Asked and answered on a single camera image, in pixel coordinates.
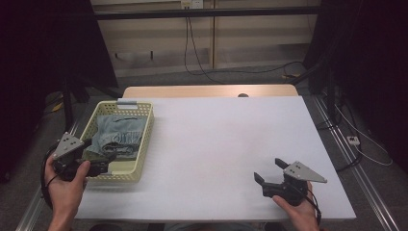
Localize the white floor cable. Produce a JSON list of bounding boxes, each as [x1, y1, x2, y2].
[[333, 104, 395, 167]]

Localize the person's right hand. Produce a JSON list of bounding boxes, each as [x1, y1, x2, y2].
[[271, 181, 318, 225]]

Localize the black metal stand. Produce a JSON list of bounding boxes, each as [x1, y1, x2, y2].
[[61, 72, 123, 135]]

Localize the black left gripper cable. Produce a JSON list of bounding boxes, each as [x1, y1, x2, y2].
[[39, 143, 85, 210]]

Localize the white table mat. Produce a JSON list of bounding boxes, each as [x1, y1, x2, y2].
[[75, 95, 357, 223]]

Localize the light blue jeans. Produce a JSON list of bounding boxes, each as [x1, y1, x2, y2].
[[84, 115, 149, 160]]

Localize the black floor cable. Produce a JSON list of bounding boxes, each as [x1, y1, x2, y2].
[[220, 61, 304, 75]]

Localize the person's left hand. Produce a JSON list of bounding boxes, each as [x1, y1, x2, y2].
[[43, 155, 91, 211]]

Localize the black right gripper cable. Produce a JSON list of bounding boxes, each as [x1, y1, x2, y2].
[[293, 181, 322, 226]]

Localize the pale yellow perforated plastic basket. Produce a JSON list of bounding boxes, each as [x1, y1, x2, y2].
[[78, 100, 156, 185]]

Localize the black horizontal metal bar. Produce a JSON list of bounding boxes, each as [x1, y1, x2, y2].
[[93, 5, 321, 21]]

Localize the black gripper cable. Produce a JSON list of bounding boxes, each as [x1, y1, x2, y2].
[[293, 181, 322, 226], [39, 143, 85, 210]]

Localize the black curtain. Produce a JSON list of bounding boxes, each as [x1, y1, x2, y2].
[[0, 0, 119, 185], [302, 0, 408, 167]]

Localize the aluminium floor rail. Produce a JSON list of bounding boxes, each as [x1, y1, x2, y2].
[[311, 94, 401, 231], [14, 117, 81, 231]]

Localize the white wall socket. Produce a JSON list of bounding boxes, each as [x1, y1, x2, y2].
[[180, 0, 205, 10]]

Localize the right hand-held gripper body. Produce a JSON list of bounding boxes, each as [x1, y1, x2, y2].
[[262, 160, 328, 207]]

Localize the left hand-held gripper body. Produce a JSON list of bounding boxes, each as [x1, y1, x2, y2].
[[51, 131, 111, 183]]

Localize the black hanging cable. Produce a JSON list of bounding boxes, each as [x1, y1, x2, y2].
[[183, 16, 225, 85]]

